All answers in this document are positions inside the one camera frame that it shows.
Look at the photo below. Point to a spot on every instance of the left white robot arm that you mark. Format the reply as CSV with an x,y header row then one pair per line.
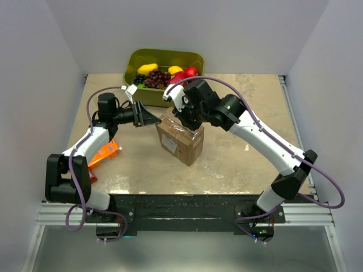
x,y
67,176

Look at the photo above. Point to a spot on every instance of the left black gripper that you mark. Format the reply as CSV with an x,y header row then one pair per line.
x,y
142,117

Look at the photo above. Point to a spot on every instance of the yellow mango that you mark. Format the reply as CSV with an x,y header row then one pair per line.
x,y
147,68

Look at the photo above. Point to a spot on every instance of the olive green plastic bin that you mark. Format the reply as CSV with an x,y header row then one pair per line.
x,y
164,58

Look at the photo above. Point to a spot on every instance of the dark black grape bunch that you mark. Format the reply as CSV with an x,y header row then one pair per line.
x,y
139,79

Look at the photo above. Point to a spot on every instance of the red grape bunch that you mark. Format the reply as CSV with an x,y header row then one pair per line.
x,y
157,79

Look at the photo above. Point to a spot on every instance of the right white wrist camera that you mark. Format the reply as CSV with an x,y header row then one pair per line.
x,y
175,93

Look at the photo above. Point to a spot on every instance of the yellow lemon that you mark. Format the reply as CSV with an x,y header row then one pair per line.
x,y
174,69

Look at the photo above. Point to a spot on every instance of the orange carton box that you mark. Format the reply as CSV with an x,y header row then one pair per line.
x,y
108,151

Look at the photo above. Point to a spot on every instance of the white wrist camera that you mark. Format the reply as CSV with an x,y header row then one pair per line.
x,y
129,91
175,93

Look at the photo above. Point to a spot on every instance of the small green fruit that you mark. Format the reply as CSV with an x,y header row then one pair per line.
x,y
140,85

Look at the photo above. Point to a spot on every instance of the brown cardboard express box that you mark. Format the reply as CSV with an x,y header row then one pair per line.
x,y
179,141

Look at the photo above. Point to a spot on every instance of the red small box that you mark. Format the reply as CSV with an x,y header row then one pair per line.
x,y
93,178

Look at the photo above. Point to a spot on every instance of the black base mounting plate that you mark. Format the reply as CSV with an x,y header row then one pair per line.
x,y
187,213

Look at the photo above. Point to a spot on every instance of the pink dragon fruit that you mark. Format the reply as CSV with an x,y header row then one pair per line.
x,y
177,77

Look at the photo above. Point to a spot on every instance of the red apple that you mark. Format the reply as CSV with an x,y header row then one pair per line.
x,y
191,72

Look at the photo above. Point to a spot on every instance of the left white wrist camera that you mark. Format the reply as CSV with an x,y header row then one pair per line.
x,y
129,91

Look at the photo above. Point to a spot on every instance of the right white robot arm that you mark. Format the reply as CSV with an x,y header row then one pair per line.
x,y
196,103

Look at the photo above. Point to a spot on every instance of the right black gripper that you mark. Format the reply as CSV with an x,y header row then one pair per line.
x,y
194,126

